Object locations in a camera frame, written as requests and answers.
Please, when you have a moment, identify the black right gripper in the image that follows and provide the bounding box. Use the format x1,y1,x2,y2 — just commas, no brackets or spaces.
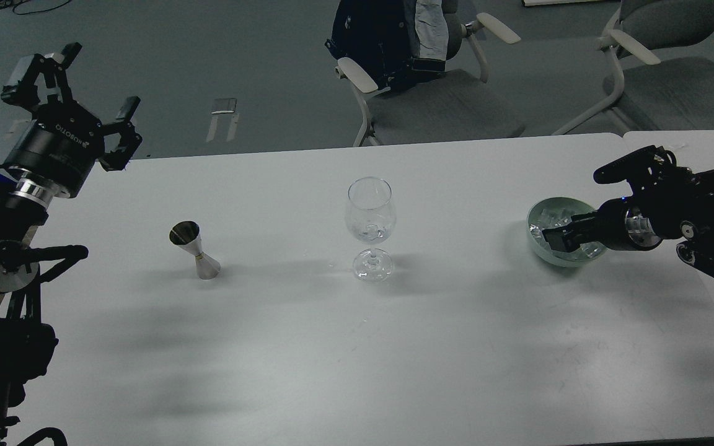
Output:
542,198,663,255

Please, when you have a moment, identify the grey office chair with jacket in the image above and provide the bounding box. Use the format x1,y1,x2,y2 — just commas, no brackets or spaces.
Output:
335,11,525,147

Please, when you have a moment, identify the pile of ice cubes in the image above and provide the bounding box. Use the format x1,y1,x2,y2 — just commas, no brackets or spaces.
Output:
529,207,607,261

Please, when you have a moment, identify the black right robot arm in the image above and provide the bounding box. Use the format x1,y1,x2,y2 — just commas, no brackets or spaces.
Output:
543,145,714,278

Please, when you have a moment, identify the green bowl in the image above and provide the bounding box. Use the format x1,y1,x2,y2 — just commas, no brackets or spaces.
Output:
527,197,597,268

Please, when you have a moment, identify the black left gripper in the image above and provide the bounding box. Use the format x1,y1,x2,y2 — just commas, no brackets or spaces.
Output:
1,42,143,198

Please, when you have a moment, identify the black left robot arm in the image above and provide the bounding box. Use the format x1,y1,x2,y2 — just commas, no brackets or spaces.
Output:
0,42,143,445

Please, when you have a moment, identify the dark blue jacket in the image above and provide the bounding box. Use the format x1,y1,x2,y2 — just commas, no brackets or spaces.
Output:
325,1,460,90

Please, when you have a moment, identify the clear wine glass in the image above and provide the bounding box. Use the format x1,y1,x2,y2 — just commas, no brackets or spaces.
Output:
345,176,397,283

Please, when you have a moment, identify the steel cocktail jigger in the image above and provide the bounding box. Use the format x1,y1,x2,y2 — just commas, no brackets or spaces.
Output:
168,221,222,280

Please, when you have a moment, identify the grey office chair right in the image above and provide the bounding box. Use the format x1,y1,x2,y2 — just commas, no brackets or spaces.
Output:
556,1,714,135

